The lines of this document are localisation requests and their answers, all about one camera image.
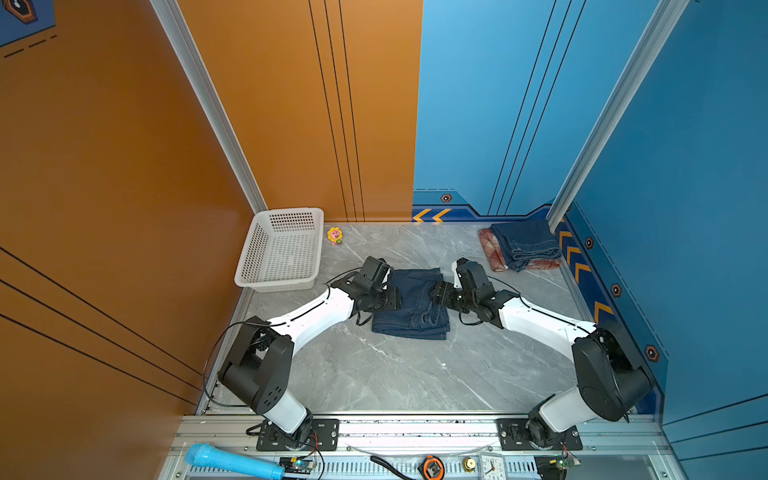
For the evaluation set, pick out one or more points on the red plaid skirt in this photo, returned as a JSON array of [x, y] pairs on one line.
[[492, 252]]

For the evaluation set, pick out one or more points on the aluminium front rail frame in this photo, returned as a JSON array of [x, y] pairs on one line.
[[387, 445]]

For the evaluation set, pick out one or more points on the white plastic laundry basket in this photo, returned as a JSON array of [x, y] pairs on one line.
[[281, 251]]

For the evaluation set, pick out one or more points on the small round brass object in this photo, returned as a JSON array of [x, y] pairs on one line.
[[469, 465]]

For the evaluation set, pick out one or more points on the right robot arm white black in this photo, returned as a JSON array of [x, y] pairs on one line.
[[611, 375]]

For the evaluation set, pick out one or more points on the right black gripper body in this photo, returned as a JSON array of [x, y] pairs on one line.
[[451, 297]]

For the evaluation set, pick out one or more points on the small green circuit board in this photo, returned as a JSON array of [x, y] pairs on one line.
[[298, 465]]

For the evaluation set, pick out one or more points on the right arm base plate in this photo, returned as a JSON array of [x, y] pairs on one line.
[[514, 435]]

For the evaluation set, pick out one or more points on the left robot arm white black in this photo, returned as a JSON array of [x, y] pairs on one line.
[[258, 364]]

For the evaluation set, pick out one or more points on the orange black tape measure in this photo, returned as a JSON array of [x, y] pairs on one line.
[[432, 468]]

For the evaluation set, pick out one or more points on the dark blue denim skirt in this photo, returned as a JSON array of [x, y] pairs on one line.
[[524, 241]]

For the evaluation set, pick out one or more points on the blue microphone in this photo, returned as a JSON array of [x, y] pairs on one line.
[[208, 456]]

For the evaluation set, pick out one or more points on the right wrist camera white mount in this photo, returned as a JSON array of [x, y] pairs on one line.
[[456, 275]]

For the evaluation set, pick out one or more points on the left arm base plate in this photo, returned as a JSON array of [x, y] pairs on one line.
[[312, 433]]

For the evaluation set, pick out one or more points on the small white clock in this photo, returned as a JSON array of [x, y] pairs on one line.
[[492, 467]]

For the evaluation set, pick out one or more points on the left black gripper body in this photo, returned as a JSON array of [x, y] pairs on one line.
[[384, 299]]

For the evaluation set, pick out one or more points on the yellow flower pink bear toy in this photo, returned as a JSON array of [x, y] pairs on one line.
[[335, 235]]

